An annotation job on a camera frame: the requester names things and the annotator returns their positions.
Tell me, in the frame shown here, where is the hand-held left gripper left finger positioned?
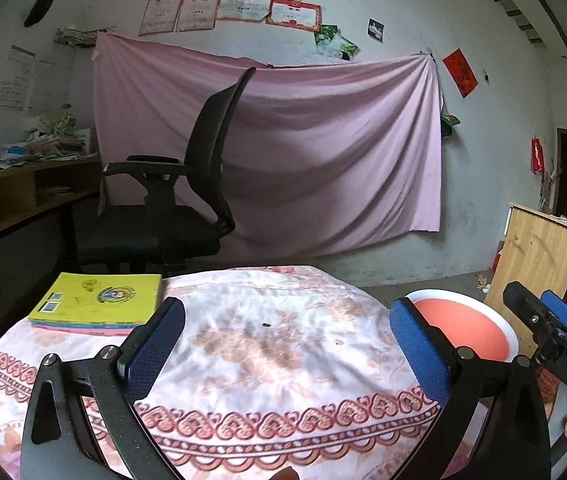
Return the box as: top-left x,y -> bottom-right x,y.
21,296 -> 187,480

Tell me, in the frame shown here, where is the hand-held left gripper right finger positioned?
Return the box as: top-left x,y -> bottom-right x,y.
389,296 -> 551,480

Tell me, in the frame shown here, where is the orange bucket with white rim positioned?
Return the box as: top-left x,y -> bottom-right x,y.
406,288 -> 519,366

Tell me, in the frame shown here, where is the large wooden board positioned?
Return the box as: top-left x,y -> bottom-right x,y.
483,202 -> 567,356

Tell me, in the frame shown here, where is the yellow book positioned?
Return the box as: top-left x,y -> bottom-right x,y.
28,272 -> 163,330

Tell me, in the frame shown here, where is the pink book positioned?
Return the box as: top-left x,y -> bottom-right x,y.
31,322 -> 142,337

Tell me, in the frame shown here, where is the floral pink tablecloth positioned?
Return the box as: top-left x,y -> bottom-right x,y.
0,265 -> 494,480

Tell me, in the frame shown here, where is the black office chair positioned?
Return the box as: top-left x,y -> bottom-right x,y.
76,66 -> 257,276

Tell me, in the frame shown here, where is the wooden desk shelf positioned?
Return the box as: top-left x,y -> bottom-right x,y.
0,152 -> 102,261

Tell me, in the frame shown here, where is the pile of papers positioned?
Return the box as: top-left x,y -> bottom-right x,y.
0,132 -> 97,171

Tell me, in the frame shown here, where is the red paper poster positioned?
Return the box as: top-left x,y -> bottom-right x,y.
442,48 -> 479,99

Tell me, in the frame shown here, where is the green patterned bag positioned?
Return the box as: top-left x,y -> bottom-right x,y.
52,112 -> 78,136

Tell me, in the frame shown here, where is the green photo print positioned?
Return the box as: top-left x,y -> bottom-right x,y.
331,35 -> 361,61
313,24 -> 339,56

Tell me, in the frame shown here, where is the pink wall cloth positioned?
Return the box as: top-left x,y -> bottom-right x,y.
92,30 -> 445,263

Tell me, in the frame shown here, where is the white wall chart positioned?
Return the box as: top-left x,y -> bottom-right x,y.
0,45 -> 34,112

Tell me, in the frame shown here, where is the black wall hanging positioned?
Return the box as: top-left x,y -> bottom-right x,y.
24,0 -> 55,28

